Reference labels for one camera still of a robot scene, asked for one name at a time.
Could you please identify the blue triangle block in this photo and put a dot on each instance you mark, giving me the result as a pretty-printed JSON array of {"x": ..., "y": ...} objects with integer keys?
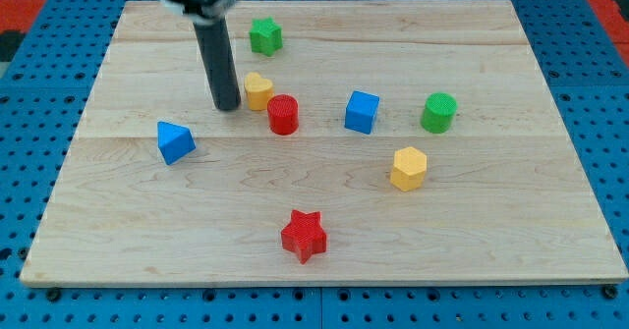
[{"x": 174, "y": 141}]

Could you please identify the red star block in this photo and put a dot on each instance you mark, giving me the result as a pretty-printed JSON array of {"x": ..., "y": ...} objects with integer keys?
[{"x": 304, "y": 235}]

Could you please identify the green star block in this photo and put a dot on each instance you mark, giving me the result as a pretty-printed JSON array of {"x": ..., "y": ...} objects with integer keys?
[{"x": 265, "y": 36}]

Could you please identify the blue cube block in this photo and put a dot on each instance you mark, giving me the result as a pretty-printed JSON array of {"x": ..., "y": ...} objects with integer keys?
[{"x": 361, "y": 112}]

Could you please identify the light wooden board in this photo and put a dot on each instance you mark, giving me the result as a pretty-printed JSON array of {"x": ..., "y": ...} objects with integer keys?
[{"x": 504, "y": 201}]

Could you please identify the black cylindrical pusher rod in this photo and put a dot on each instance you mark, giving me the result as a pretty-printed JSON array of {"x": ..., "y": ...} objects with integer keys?
[{"x": 216, "y": 54}]

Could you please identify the yellow heart block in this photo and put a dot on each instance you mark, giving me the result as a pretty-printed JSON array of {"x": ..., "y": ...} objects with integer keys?
[{"x": 259, "y": 90}]

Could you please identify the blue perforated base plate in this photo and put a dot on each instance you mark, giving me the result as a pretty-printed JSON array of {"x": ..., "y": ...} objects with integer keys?
[{"x": 45, "y": 89}]

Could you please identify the red cylinder block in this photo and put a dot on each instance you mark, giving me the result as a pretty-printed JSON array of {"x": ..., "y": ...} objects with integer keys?
[{"x": 283, "y": 114}]

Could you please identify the yellow hexagon block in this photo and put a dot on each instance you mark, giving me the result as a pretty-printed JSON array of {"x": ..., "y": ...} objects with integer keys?
[{"x": 409, "y": 168}]

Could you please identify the green cylinder block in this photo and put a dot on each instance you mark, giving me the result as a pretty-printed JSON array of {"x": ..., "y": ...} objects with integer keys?
[{"x": 439, "y": 112}]

